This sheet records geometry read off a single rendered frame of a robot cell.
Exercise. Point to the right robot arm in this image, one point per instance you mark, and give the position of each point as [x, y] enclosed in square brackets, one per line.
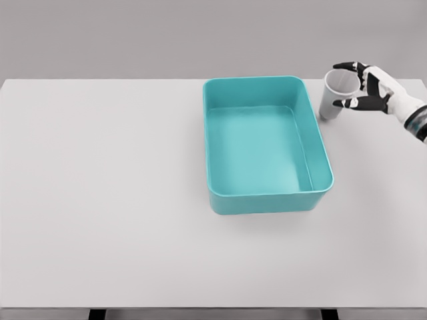
[415, 115]

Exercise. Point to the teal plastic basket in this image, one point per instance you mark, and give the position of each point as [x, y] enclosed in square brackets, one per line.
[263, 146]

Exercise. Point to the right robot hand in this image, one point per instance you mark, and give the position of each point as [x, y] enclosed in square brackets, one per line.
[383, 87]

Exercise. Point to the white paper cup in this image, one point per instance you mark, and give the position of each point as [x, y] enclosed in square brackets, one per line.
[332, 100]

